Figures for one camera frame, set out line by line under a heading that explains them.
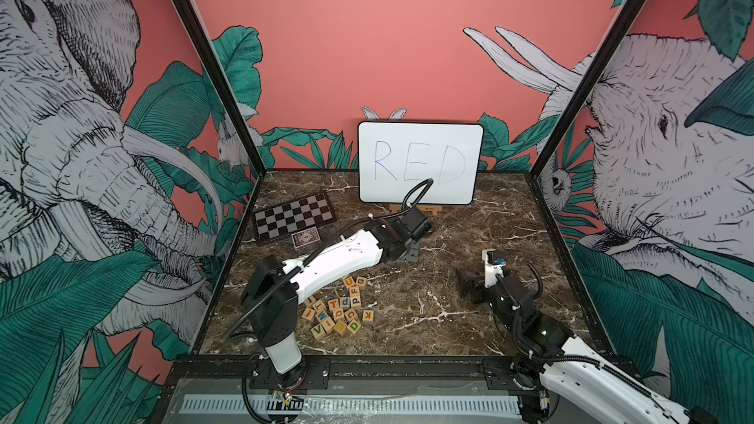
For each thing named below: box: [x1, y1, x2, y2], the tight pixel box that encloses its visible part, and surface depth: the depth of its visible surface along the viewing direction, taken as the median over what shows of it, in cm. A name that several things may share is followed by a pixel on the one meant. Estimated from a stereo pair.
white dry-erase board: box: [357, 120, 485, 206], surface depth 99 cm
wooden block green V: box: [310, 322, 326, 340], surface depth 80 cm
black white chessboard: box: [252, 190, 337, 246], surface depth 104 cm
